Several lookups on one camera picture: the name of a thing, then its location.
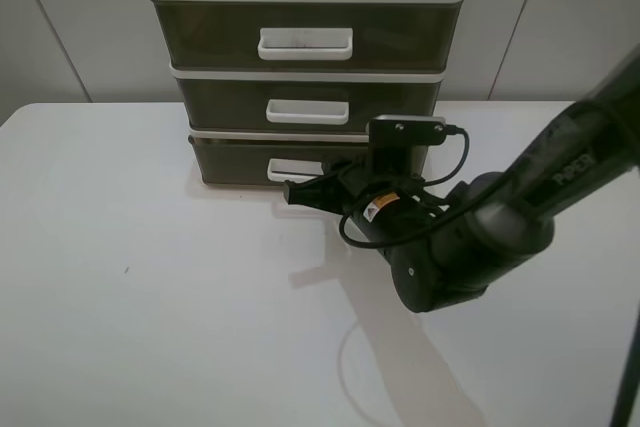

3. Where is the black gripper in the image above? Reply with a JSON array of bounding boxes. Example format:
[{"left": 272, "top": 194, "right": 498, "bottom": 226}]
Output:
[{"left": 283, "top": 159, "right": 436, "bottom": 258}]

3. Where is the smoky drawer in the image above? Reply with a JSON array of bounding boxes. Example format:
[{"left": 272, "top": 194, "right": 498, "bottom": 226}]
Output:
[
  {"left": 177, "top": 79, "right": 440, "bottom": 133},
  {"left": 154, "top": 1, "right": 461, "bottom": 73},
  {"left": 187, "top": 134, "right": 429, "bottom": 187}
]

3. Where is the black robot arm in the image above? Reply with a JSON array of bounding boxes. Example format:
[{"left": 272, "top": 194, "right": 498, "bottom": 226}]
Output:
[{"left": 283, "top": 52, "right": 639, "bottom": 313}]

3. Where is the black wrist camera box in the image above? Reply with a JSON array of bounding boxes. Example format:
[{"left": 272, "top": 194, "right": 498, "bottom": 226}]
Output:
[{"left": 366, "top": 115, "right": 447, "bottom": 161}]

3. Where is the black camera cable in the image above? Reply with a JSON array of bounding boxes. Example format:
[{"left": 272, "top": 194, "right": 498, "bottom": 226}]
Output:
[{"left": 338, "top": 124, "right": 471, "bottom": 250}]

